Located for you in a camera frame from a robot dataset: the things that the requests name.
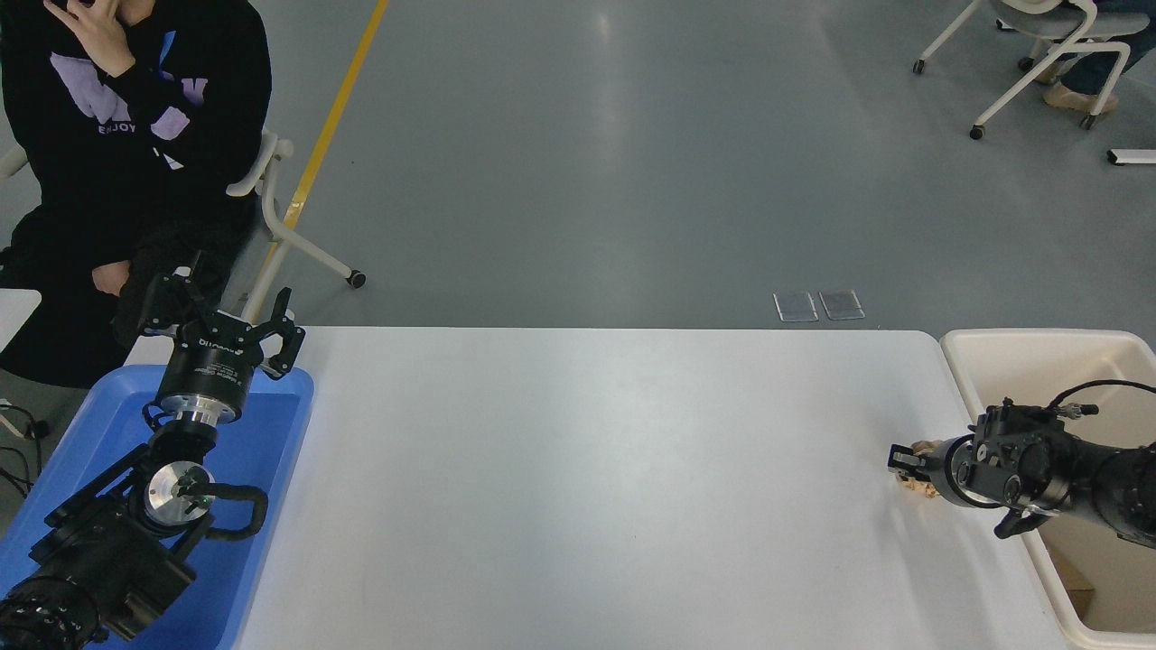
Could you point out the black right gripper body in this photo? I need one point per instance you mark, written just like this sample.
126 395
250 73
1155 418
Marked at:
937 469

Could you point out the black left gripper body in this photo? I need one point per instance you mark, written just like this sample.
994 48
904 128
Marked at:
209 370

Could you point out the tan paper ball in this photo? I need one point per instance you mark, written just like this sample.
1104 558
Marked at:
917 487

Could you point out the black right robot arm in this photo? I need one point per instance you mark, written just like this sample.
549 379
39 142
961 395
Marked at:
1039 465

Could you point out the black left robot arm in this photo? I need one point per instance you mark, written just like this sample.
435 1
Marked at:
99 560

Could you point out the person's left forearm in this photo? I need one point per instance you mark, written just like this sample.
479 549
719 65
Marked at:
149 92

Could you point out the person's right hand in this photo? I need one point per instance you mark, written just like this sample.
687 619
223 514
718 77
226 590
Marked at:
110 278

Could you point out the person's left hand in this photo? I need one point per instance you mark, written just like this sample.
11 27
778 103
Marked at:
90 32

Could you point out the blue plastic tray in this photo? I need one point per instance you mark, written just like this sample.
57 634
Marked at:
262 451

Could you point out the person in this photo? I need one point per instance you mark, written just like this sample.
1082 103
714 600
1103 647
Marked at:
108 199
1079 97

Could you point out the white chair with casters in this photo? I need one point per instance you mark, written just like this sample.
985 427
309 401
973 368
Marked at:
1030 77
271 226

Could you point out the large pale plastic bin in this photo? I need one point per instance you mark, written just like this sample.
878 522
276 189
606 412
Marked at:
1002 361

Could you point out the small white side table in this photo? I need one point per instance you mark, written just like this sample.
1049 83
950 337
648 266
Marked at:
13 316

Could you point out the clear floor plate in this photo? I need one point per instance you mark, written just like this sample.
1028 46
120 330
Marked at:
842 305
796 307

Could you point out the white floor bar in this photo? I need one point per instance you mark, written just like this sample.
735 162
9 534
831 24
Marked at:
1133 157

